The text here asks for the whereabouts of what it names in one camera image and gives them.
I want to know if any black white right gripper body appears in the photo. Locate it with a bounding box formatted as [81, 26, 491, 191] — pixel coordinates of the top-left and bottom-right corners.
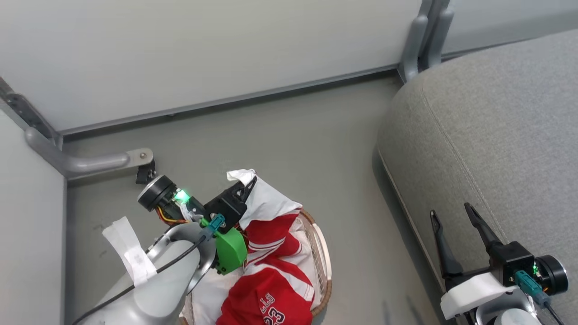
[440, 241, 536, 321]

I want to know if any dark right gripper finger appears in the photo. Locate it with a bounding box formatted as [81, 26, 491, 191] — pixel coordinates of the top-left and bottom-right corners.
[464, 203, 503, 253]
[430, 210, 463, 278]

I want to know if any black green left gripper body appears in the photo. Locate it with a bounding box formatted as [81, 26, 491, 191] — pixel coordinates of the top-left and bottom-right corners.
[203, 183, 248, 275]

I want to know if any red white sports jersey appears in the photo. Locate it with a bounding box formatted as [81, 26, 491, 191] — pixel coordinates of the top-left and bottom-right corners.
[216, 169, 315, 325]

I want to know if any white wicker-rimmed laundry basket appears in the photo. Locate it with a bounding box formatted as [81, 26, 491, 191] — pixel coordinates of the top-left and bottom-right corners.
[178, 209, 332, 325]

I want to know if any black caster wheel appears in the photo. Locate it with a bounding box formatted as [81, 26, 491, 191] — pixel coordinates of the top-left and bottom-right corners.
[135, 159, 157, 185]

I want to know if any grey fabric sofa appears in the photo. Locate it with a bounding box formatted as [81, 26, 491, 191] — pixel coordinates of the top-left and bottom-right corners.
[376, 28, 578, 325]

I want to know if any white tape label strip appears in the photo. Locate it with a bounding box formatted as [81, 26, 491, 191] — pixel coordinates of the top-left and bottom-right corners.
[102, 217, 158, 287]

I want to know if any black cable teal plug right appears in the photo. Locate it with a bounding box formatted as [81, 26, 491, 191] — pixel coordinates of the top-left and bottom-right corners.
[515, 271, 565, 325]

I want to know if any grey partition bottom rail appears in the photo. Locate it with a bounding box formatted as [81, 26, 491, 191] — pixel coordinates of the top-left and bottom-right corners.
[59, 65, 401, 136]

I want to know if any grey partition foot bracket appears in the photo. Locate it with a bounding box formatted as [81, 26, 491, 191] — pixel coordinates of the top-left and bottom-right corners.
[25, 127, 154, 179]

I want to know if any grey partition corner post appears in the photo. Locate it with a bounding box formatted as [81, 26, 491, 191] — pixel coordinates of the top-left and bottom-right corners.
[0, 77, 63, 149]

